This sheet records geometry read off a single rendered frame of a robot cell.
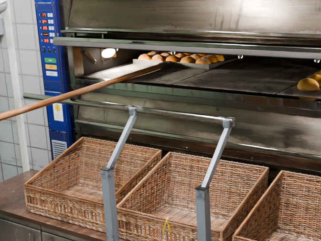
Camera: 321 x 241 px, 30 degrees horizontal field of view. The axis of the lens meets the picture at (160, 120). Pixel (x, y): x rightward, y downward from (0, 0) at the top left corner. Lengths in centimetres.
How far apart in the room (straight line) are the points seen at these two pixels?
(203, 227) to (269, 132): 64
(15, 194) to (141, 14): 124
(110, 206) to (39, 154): 124
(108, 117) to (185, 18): 76
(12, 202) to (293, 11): 177
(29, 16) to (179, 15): 104
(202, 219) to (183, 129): 76
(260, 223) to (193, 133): 60
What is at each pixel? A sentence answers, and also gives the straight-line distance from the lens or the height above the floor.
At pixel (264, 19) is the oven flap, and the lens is 268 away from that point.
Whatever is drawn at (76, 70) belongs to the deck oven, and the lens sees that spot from 341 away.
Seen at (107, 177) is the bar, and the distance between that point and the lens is 258.
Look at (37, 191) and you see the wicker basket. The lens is 310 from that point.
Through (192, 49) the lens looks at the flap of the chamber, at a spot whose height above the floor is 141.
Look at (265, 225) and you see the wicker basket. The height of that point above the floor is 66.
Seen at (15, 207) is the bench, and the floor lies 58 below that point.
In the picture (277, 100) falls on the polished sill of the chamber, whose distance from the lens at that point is 272.
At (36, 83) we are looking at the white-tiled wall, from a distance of 364.
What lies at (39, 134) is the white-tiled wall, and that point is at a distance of 373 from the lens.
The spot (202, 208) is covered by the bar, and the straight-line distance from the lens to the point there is 233.
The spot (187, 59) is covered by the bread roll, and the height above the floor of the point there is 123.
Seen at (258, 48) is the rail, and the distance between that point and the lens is 255.
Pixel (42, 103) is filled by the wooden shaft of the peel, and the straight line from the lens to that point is 279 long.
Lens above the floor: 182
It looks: 15 degrees down
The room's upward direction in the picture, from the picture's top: 3 degrees counter-clockwise
